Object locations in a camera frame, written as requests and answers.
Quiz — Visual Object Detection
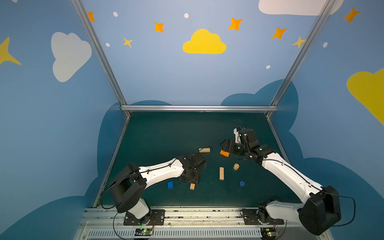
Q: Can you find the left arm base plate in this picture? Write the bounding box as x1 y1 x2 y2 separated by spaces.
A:
124 209 165 226

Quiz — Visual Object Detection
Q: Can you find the orange wood block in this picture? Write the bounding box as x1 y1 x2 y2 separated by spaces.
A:
220 150 230 158

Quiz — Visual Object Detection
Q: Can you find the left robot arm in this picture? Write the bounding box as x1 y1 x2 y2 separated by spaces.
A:
107 152 206 226

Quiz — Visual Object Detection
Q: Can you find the left controller board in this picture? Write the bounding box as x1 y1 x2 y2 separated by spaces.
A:
134 228 154 237

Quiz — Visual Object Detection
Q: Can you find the natural wood cylinder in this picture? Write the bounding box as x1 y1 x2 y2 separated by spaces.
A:
233 164 240 171

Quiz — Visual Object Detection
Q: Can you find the aluminium rear frame bar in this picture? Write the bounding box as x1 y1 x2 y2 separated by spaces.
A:
121 105 278 112

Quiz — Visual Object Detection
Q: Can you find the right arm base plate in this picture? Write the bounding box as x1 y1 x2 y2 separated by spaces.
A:
240 209 285 225

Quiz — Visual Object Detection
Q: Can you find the aluminium frame post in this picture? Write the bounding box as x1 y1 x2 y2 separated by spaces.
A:
71 0 127 106
266 0 336 120

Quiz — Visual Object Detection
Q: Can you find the aluminium left frame post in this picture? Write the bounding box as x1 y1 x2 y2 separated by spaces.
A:
71 0 127 106

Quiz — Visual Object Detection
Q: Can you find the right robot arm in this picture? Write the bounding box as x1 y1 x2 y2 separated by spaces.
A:
220 127 342 236

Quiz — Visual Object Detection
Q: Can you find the aluminium front rail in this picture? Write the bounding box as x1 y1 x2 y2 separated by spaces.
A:
74 207 333 240

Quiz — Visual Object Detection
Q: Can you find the aluminium right frame post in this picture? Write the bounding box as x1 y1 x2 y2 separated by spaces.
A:
266 0 336 120

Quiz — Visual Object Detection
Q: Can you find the right controller board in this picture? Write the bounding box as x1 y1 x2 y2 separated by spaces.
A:
261 228 278 240

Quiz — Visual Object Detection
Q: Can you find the blue wood cube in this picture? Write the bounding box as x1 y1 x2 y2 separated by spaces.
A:
167 182 174 190

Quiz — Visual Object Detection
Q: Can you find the controller board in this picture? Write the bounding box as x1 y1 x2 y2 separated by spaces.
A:
134 228 154 237
261 228 278 240

